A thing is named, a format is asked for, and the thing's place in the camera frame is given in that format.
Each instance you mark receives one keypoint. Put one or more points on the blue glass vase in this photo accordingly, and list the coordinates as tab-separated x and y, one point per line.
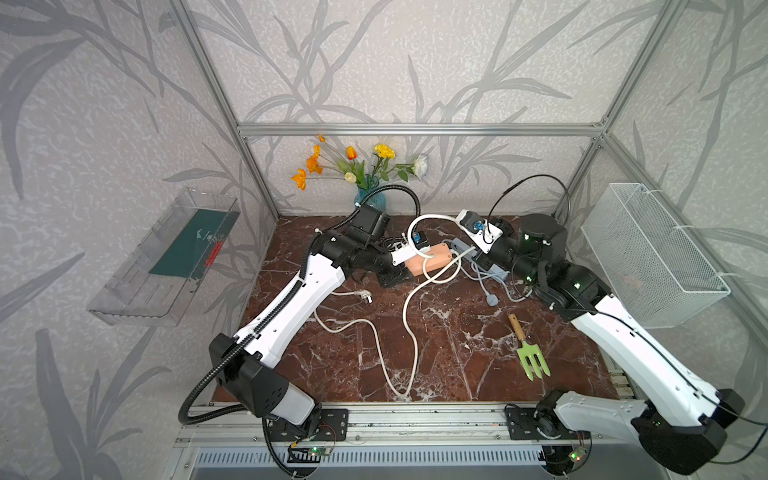
377	201

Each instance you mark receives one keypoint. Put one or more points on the white wire mesh basket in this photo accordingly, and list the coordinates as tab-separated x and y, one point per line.
660	275

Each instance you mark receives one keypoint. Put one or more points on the clear plastic wall tray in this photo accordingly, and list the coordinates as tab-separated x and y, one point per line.
156	284

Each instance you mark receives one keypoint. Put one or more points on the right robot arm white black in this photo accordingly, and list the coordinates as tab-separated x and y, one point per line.
681	423

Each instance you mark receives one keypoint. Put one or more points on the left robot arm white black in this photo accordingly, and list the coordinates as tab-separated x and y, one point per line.
245	362

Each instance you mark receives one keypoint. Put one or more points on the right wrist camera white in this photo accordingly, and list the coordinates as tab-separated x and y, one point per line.
482	233

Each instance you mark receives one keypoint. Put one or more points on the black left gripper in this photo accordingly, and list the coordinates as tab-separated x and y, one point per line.
395	277

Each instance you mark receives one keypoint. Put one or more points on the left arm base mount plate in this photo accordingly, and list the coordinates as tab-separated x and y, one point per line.
326	424

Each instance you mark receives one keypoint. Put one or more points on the pink power strip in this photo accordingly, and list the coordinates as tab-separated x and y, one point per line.
440	256

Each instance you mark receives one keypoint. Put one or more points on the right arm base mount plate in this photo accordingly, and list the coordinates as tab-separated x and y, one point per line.
537	424

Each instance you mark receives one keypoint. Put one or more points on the grey power strip with cord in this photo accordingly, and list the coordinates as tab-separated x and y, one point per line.
480	270

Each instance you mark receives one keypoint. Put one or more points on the aluminium front rail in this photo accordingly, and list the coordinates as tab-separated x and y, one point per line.
462	423

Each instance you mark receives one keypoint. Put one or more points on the green garden hand fork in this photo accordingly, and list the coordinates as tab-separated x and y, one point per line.
530	355

